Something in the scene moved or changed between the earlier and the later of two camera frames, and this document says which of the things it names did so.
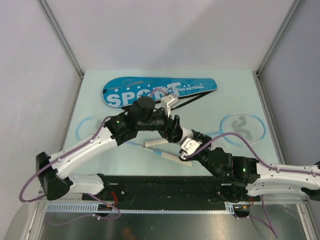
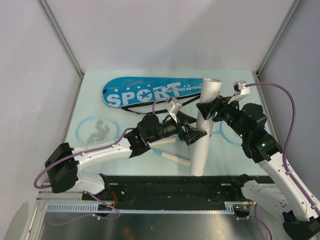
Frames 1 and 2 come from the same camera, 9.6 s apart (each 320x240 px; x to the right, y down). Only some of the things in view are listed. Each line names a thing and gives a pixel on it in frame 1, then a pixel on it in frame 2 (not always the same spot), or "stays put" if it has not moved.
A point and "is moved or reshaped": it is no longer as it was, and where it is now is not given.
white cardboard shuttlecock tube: [187, 132] is moved or reshaped
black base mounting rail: [166, 192] stays put
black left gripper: [172, 132] to [191, 134]
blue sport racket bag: [122, 91] stays put
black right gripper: [205, 139] to [220, 105]
